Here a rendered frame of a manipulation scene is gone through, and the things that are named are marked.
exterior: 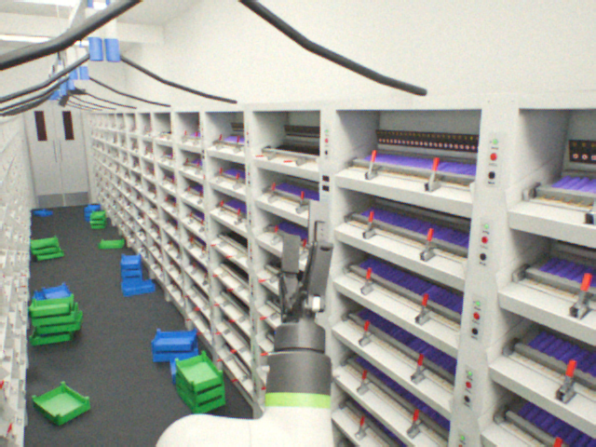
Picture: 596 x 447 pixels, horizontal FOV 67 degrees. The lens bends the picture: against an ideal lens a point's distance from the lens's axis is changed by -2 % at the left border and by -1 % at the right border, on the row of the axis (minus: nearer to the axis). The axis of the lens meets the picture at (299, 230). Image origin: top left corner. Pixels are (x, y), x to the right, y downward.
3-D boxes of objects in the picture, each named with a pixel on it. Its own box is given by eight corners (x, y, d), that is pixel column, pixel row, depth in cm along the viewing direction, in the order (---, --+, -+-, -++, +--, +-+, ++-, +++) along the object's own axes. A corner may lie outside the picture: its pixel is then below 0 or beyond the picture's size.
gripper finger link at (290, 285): (313, 311, 69) (310, 318, 69) (299, 273, 79) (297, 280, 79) (288, 308, 68) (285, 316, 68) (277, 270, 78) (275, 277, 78)
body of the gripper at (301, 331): (314, 358, 70) (315, 301, 74) (334, 351, 63) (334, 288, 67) (266, 355, 68) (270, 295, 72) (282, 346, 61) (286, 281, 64)
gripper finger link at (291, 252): (299, 273, 77) (297, 274, 78) (300, 236, 80) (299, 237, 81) (281, 271, 76) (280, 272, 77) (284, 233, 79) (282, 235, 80)
